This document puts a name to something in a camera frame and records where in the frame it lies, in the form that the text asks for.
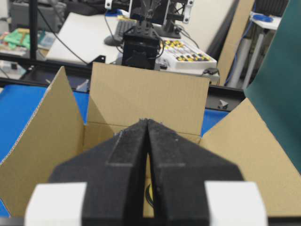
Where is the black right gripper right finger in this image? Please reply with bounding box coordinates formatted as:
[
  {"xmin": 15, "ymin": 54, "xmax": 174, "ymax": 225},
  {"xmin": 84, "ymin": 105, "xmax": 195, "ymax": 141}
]
[{"xmin": 148, "ymin": 120, "xmax": 244, "ymax": 226}]

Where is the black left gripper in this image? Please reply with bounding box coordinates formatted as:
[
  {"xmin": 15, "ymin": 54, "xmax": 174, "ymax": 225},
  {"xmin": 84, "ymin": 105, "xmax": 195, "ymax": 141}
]
[{"xmin": 104, "ymin": 0, "xmax": 194, "ymax": 24}]

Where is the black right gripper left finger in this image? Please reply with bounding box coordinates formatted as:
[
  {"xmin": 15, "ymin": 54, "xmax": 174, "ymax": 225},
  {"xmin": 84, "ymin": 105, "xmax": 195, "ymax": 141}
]
[{"xmin": 48, "ymin": 120, "xmax": 148, "ymax": 226}]

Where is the brown cardboard box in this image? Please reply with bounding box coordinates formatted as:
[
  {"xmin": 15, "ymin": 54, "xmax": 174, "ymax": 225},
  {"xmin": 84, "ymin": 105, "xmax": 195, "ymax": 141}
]
[{"xmin": 0, "ymin": 63, "xmax": 301, "ymax": 226}]

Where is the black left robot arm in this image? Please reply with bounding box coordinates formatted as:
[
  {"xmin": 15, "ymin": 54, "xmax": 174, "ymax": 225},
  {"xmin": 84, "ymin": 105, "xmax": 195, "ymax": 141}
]
[{"xmin": 104, "ymin": 0, "xmax": 194, "ymax": 70}]

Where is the white colourful parts box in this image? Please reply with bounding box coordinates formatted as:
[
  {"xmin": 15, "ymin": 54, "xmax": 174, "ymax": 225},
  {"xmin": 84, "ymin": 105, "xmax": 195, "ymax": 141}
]
[{"xmin": 156, "ymin": 39, "xmax": 217, "ymax": 74}]

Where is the leaning cardboard sheet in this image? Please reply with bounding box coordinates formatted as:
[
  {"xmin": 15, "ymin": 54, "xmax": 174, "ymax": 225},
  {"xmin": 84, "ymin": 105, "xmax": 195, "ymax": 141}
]
[{"xmin": 217, "ymin": 0, "xmax": 254, "ymax": 86}]

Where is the black computer keyboard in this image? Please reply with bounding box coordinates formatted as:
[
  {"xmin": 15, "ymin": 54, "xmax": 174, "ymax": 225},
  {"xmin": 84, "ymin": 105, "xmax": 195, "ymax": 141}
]
[{"xmin": 114, "ymin": 20, "xmax": 136, "ymax": 42}]

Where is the white desk board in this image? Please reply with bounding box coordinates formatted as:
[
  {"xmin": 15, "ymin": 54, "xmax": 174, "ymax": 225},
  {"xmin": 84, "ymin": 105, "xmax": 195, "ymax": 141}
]
[{"xmin": 46, "ymin": 13, "xmax": 119, "ymax": 65}]

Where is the blue table cloth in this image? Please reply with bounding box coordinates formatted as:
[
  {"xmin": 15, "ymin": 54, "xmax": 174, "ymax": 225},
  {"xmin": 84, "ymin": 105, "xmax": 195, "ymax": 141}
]
[{"xmin": 0, "ymin": 85, "xmax": 228, "ymax": 218}]

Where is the dark green curtain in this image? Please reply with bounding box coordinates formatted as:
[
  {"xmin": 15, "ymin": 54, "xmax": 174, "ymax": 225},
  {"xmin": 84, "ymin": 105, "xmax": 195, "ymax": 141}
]
[{"xmin": 244, "ymin": 0, "xmax": 301, "ymax": 171}]

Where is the black vertical pole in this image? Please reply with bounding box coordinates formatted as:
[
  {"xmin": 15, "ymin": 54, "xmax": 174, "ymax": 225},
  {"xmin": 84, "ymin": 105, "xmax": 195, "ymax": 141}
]
[{"xmin": 29, "ymin": 0, "xmax": 38, "ymax": 60}]

